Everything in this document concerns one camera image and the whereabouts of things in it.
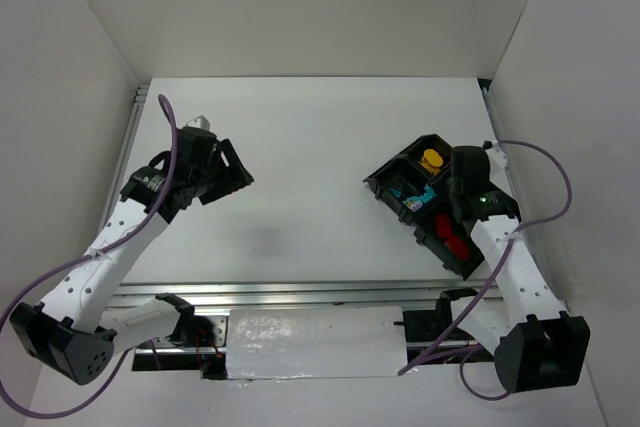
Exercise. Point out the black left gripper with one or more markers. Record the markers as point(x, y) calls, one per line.
point(220, 170)

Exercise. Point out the red arch lego brick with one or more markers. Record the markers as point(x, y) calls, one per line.
point(458, 247)

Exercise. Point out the red curved brick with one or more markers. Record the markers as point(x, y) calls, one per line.
point(444, 226)

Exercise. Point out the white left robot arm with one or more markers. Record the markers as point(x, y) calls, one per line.
point(69, 329)

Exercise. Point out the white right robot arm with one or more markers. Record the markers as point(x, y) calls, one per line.
point(535, 342)

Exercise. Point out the silver foil covered plate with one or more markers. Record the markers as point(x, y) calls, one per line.
point(315, 343)

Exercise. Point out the black four-compartment tray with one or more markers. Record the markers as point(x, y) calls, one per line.
point(430, 202)

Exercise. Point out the white printed lego tile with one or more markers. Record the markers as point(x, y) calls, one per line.
point(415, 207)

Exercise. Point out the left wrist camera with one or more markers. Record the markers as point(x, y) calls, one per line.
point(199, 122)

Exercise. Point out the aluminium table edge rail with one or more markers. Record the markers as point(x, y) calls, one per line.
point(225, 296)

